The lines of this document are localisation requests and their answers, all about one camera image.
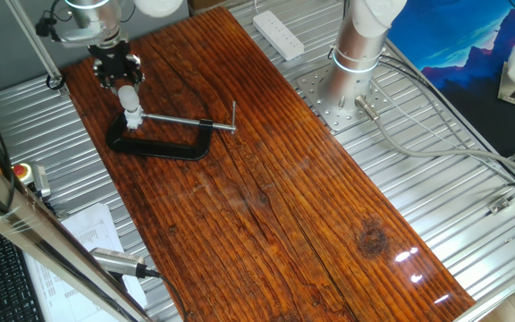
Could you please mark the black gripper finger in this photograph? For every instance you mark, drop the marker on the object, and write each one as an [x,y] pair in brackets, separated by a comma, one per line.
[103,76]
[136,71]

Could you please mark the red emergency stop button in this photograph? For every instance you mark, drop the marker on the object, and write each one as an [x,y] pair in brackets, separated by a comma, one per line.
[22,172]

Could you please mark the printed paper sheets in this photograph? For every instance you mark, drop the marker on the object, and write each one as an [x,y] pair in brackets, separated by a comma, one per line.
[90,228]

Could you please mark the brown wooden board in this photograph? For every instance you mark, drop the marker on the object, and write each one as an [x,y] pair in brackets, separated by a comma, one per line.
[284,223]

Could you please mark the small white cap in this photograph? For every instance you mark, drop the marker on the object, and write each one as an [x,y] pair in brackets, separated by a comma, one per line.
[129,98]

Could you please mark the white lamp socket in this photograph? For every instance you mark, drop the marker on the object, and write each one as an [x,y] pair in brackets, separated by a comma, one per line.
[133,118]

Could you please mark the shiny metal frame bar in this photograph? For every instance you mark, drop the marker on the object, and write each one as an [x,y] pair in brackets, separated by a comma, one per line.
[38,232]

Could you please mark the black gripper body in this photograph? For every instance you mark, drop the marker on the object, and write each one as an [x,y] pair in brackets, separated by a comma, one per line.
[114,58]

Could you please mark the aluminium frame pole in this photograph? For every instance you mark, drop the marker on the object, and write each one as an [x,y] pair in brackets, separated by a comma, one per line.
[34,40]

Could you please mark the blue mountain picture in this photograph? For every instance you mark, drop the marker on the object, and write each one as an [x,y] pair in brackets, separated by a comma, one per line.
[463,44]

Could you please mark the silver ribbed camera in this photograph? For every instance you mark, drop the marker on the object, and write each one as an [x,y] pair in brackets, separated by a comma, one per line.
[114,260]

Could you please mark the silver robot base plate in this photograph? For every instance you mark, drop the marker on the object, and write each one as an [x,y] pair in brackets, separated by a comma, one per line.
[311,87]

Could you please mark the black metal C-clamp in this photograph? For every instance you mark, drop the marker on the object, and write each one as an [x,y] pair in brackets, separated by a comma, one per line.
[159,147]

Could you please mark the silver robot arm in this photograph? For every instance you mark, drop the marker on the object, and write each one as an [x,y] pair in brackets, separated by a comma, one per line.
[351,53]

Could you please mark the white power strip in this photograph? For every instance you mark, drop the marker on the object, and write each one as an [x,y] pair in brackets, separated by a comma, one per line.
[280,36]

